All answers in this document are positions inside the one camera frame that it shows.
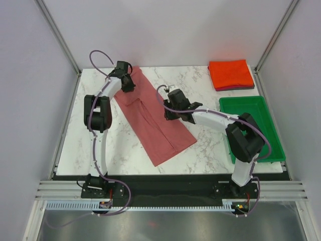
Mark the white slotted cable duct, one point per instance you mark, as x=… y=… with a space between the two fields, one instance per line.
x=96 y=205

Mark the aluminium corner post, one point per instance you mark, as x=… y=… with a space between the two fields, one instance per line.
x=278 y=31
x=57 y=34

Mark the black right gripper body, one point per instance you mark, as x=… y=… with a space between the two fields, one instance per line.
x=172 y=115

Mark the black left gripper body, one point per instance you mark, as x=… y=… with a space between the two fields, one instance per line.
x=130 y=86

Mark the aluminium left corner post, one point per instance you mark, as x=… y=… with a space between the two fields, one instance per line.
x=57 y=34

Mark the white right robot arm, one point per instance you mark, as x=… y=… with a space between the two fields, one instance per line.
x=244 y=137

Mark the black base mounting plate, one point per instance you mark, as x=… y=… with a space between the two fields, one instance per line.
x=169 y=189

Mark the pink t shirt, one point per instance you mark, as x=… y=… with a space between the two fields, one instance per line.
x=162 y=139

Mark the folded orange t shirt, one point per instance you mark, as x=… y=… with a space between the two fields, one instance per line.
x=230 y=75

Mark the green plastic tray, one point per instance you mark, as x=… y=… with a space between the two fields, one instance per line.
x=257 y=107

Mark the aluminium right corner post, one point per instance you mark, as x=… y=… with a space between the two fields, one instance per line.
x=278 y=31

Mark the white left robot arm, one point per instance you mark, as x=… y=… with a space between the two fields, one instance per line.
x=98 y=120

